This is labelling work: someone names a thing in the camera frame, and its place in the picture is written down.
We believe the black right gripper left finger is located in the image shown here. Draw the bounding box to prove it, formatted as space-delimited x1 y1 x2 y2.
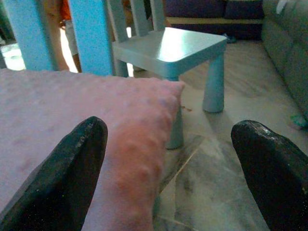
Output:
0 116 108 231

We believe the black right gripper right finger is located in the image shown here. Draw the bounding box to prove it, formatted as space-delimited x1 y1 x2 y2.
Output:
231 119 308 231

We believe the pink dotted pillow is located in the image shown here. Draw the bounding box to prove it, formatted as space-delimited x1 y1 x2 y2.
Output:
0 68 185 231

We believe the teal dotted pillow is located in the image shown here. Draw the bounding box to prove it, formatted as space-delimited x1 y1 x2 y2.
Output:
290 114 308 128

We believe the green leather sofa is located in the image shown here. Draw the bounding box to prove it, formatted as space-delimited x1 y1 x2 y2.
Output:
261 0 308 117

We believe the light blue children's chair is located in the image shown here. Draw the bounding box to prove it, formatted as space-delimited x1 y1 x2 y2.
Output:
4 0 114 77
107 0 228 150

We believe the person in orange shirt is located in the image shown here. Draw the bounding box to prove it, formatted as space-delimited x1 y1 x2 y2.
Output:
45 0 82 73

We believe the small white cloth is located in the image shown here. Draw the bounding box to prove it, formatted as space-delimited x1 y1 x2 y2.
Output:
276 0 294 14

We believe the dark purple couch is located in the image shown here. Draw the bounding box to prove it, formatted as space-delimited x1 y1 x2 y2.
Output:
165 0 264 41

